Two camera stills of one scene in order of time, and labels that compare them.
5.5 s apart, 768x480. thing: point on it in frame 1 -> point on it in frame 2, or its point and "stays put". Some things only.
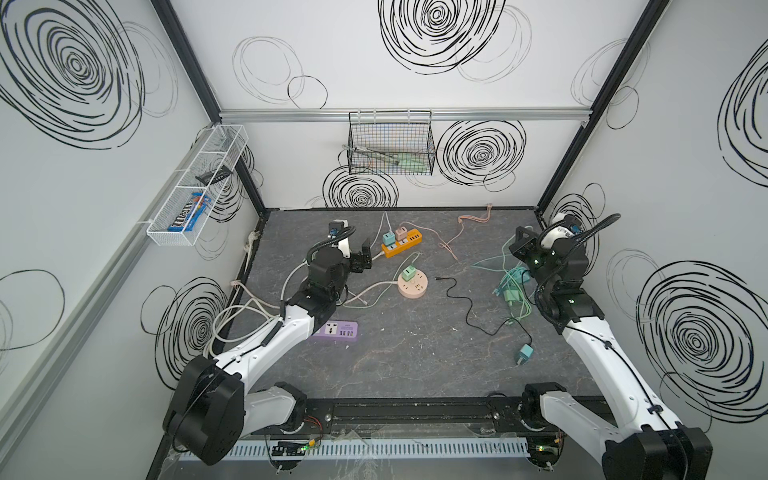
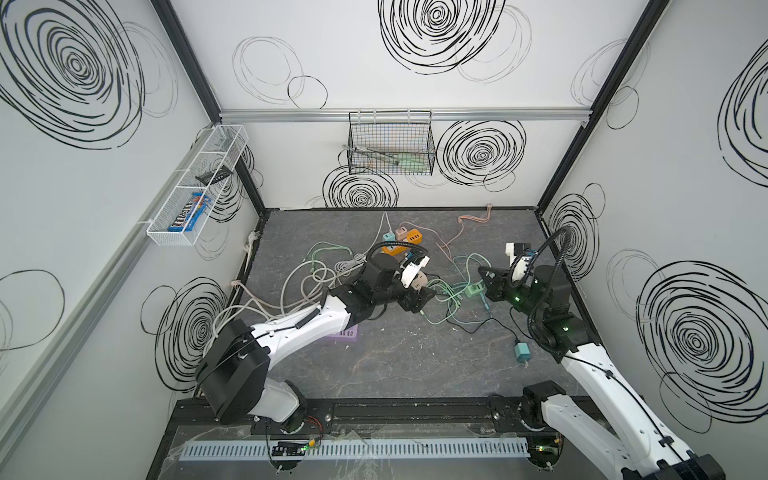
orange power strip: x=414 y=237 stays put
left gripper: x=360 y=261 -> x=411 y=297
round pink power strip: x=414 y=288 stays put
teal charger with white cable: x=389 y=238 stays put
